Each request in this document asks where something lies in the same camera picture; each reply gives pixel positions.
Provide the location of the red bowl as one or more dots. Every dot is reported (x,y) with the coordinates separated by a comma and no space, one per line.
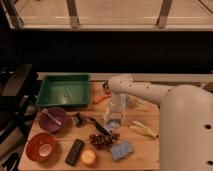
(40,147)

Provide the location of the bunch of dark grapes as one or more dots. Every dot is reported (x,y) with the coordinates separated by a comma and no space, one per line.
(102,141)

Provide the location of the light blue towel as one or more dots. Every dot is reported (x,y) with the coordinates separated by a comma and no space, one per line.
(111,125)

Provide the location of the black remote control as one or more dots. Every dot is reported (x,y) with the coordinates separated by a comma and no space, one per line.
(74,152)

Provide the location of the green plastic tray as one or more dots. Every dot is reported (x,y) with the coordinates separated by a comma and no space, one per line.
(66,90)

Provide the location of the orange carrot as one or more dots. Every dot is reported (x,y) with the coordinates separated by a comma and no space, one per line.
(98,99)

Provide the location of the yellow apple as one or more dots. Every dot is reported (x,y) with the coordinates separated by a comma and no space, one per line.
(88,157)

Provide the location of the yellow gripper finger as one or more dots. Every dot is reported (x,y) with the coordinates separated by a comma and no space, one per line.
(107,116)

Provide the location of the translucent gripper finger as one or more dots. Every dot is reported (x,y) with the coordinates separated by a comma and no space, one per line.
(120,114)

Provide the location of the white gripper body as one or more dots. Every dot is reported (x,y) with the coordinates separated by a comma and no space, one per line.
(119,99)

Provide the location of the white plastic spoon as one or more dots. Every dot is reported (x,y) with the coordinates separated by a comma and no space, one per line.
(45,111)

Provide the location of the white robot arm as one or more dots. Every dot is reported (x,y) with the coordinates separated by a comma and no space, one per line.
(186,121)

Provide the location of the black handled kitchen tool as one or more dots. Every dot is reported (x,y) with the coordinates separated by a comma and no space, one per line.
(79,119)

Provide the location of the purple bowl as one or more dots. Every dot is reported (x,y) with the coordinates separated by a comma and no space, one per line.
(47,124)

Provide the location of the dark chair at left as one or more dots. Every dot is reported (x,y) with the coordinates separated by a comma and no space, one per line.
(15,96)

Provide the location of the small metal cup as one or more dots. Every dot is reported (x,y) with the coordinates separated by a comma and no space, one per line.
(106,87)

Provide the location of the blue sponge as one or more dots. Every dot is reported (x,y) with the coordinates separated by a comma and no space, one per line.
(121,150)

